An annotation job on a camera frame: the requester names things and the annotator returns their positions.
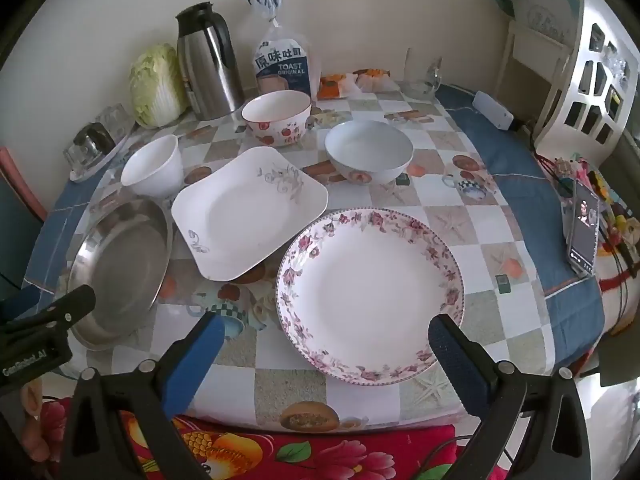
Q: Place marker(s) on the white power strip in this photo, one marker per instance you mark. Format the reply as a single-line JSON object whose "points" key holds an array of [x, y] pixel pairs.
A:
{"points": [[492, 110]]}

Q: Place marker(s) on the clear glass mug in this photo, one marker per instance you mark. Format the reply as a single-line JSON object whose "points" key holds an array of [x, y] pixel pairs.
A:
{"points": [[422, 77]]}

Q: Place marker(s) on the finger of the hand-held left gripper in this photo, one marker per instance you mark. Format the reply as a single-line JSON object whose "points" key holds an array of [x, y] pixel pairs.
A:
{"points": [[65, 305]]}

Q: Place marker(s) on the stainless steel pan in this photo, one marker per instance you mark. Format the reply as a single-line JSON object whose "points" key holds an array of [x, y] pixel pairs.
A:
{"points": [[120, 270]]}

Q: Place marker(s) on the square white plate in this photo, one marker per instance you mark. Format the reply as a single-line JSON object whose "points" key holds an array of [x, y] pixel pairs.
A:
{"points": [[245, 215]]}

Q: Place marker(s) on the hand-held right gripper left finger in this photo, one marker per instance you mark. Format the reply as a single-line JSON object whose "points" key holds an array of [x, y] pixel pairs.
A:
{"points": [[200, 360]]}

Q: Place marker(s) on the small white bowl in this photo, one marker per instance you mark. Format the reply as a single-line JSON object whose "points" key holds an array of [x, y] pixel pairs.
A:
{"points": [[152, 167]]}

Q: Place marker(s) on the person's left hand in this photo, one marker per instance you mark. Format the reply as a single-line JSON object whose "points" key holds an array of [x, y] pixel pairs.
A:
{"points": [[32, 400]]}

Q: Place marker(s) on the pale blue bowl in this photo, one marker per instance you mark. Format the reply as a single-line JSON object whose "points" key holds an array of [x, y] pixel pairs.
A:
{"points": [[367, 150]]}

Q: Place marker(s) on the white cutout shelf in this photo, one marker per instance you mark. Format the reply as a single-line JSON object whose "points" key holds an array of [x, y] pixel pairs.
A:
{"points": [[575, 60]]}

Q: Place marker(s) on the round floral plate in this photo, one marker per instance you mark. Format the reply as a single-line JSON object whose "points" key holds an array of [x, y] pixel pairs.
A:
{"points": [[370, 290]]}

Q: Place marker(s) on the checked tablecloth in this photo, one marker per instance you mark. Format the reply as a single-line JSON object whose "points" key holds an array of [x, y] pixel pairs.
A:
{"points": [[490, 270]]}

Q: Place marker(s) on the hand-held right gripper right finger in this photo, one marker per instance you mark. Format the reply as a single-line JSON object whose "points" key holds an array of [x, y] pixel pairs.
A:
{"points": [[455, 365]]}

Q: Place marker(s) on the glasses on small plate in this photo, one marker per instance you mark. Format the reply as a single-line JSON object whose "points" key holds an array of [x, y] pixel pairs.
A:
{"points": [[107, 162]]}

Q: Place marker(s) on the white and orange snack packet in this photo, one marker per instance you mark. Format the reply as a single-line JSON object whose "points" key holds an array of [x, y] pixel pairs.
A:
{"points": [[375, 80]]}

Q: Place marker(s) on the clear glass cup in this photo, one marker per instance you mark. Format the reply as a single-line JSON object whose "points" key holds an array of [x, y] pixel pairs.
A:
{"points": [[115, 120]]}

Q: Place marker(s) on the red-rimmed printed bowl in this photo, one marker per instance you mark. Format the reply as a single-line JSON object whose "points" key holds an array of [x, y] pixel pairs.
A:
{"points": [[277, 117]]}

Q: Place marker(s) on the black smartphone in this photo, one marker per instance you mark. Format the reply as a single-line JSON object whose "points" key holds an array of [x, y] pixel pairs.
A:
{"points": [[582, 230]]}

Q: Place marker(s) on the bag of toast bread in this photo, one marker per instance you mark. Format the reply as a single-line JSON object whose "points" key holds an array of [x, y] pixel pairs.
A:
{"points": [[285, 60]]}

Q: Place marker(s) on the napa cabbage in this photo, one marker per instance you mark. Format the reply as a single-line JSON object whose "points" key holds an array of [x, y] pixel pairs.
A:
{"points": [[152, 85]]}

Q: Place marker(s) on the stainless steel thermos jug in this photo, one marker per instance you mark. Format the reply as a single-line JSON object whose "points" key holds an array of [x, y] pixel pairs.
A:
{"points": [[210, 65]]}

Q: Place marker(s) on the red floral blanket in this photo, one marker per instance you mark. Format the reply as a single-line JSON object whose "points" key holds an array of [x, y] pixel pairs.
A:
{"points": [[300, 455]]}

